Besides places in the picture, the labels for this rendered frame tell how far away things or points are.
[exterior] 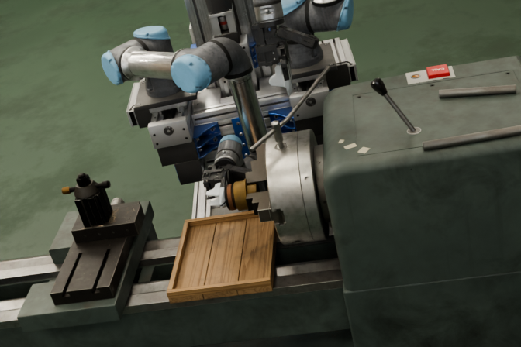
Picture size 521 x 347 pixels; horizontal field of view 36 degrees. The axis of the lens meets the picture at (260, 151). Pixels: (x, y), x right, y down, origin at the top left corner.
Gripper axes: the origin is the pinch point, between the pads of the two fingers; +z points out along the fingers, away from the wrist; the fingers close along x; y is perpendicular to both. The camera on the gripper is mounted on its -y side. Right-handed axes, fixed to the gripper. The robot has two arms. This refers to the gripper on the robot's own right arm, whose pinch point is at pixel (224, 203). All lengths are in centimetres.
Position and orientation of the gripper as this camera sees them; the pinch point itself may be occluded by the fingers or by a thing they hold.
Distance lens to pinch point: 228.2
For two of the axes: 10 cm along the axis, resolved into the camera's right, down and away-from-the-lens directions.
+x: -2.1, -8.5, -4.8
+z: -0.8, 5.0, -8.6
